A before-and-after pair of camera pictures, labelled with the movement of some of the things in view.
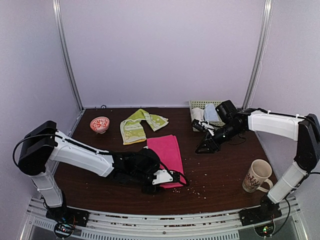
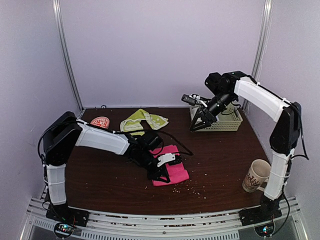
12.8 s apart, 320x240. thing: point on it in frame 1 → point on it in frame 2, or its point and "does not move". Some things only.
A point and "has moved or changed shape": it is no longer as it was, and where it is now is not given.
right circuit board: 265,229 does not move
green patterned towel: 132,129 does not move
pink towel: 167,149 has moved or changed shape
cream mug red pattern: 257,176 does not move
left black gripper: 145,190 → 158,173
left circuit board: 63,229 does not move
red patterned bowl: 99,124 does not move
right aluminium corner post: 266,24 does not move
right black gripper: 211,143 → 205,115
